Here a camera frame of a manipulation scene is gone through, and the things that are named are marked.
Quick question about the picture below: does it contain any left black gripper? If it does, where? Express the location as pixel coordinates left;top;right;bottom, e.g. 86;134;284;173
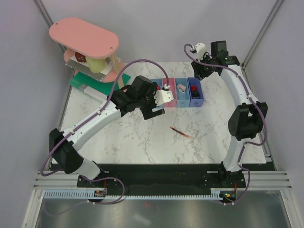
137;83;165;120

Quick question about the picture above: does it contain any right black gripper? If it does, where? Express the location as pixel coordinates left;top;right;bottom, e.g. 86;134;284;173
190;52;215;81

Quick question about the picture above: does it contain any red black round stamp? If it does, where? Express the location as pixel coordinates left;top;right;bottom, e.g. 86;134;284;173
190;85;198;93

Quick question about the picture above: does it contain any purple drawer bin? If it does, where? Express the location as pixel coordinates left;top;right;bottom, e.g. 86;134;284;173
187;77;205;107

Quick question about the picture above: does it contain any pink eraser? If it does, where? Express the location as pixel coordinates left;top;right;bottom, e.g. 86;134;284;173
177;84;187;93

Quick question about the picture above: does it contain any light blue drawer bin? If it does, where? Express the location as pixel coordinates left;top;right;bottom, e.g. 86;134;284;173
151;78;163;89

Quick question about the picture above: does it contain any pink drawer bin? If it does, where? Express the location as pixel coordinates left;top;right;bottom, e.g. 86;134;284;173
163;77;177;108

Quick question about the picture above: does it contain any red pen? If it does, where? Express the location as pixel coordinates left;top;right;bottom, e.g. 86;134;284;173
170;127;190;138

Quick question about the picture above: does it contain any blue pencil sharpener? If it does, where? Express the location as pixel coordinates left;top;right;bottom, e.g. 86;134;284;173
192;92;200;99

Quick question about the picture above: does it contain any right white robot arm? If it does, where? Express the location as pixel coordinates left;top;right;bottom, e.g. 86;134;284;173
190;41;268;187

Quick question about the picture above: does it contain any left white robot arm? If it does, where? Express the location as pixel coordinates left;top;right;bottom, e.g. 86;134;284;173
49;76;173;187

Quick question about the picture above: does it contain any cream yellow cylinder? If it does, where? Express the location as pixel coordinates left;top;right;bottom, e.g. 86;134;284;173
86;57;106;73

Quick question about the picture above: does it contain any white silver box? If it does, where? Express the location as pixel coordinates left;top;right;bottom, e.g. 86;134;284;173
66;56;118;82

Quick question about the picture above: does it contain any dark red card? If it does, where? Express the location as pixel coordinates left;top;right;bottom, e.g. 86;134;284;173
75;52;87;63

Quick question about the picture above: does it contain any pink tiered shelf stand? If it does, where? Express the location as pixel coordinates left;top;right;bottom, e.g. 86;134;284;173
49;18;124;73

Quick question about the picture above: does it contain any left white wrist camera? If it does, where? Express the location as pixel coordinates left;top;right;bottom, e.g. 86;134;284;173
153;85;171;107

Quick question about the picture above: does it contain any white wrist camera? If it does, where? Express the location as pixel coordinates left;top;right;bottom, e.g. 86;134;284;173
153;85;171;107
190;43;208;60

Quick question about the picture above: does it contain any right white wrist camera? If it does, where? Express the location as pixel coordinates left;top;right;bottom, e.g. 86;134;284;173
190;43;208;60

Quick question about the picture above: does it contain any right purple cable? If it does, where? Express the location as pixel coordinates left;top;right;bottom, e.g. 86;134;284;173
183;43;269;206

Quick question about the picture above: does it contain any purple cable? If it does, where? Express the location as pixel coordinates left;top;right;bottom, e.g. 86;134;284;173
39;58;170;217
183;43;269;206

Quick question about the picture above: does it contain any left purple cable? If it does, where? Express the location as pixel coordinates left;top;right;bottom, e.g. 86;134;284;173
39;58;170;217

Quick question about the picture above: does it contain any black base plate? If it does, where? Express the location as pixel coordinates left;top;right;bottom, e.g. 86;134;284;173
77;164;246;195

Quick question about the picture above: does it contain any light blue cable duct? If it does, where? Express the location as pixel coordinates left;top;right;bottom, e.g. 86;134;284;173
43;189;224;200

